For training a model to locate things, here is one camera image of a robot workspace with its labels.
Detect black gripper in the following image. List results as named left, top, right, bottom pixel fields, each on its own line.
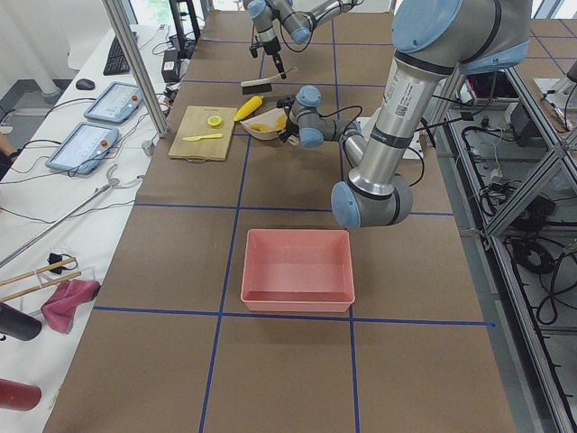
left=249, top=37, right=287, bottom=79
left=276, top=95, right=299, bottom=142

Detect brown toy potato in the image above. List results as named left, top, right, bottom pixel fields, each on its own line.
left=275, top=114, right=288, bottom=131

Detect beige plastic dustpan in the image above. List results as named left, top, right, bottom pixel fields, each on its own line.
left=240, top=108, right=284, bottom=141

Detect beige hand brush black bristles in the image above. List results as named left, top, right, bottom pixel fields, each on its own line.
left=241, top=67, right=298, bottom=95

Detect yellow toy corn cob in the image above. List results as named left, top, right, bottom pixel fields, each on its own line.
left=234, top=95, right=264, bottom=122

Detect tan toy ginger root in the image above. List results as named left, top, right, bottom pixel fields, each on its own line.
left=250, top=124, right=270, bottom=132

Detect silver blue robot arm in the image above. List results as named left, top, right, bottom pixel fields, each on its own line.
left=243, top=0, right=362, bottom=79
left=281, top=1, right=532, bottom=228

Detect pink plastic bin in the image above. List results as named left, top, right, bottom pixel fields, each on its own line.
left=240, top=229, right=355, bottom=313

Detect yellow plastic toy knife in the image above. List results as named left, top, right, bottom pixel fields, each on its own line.
left=181, top=133, right=224, bottom=142

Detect yellow toy lemon slices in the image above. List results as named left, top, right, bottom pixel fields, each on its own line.
left=206, top=115, right=224, bottom=128

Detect wooden cutting board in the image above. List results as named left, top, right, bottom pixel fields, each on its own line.
left=169, top=106, right=236, bottom=161

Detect black power supply box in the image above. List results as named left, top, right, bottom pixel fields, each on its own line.
left=161, top=50, right=189, bottom=83

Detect black keyboard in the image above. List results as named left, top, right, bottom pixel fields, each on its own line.
left=103, top=37, right=130, bottom=76

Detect far blue teach pendant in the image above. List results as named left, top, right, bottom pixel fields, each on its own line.
left=84, top=82, right=142, bottom=124

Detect blue teach pendant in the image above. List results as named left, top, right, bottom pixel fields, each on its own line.
left=45, top=122, right=120, bottom=175
left=84, top=82, right=142, bottom=124

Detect metal grabber pole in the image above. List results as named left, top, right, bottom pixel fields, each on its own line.
left=1, top=164, right=144, bottom=267

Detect black computer mouse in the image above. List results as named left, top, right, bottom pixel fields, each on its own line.
left=75, top=78, right=96, bottom=90

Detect near blue teach pendant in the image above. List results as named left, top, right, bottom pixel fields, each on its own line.
left=45, top=122, right=120, bottom=175

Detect wooden sticks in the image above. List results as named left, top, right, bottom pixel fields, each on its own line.
left=1, top=256, right=82, bottom=302

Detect maroon cloth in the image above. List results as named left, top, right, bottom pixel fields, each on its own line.
left=41, top=279, right=101, bottom=334

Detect black bottle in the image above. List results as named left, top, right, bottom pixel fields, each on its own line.
left=0, top=303, right=42, bottom=341

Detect red bottle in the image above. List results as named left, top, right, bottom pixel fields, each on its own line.
left=0, top=379, right=41, bottom=411

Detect aluminium frame post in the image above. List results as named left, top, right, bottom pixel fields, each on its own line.
left=102, top=0, right=169, bottom=138

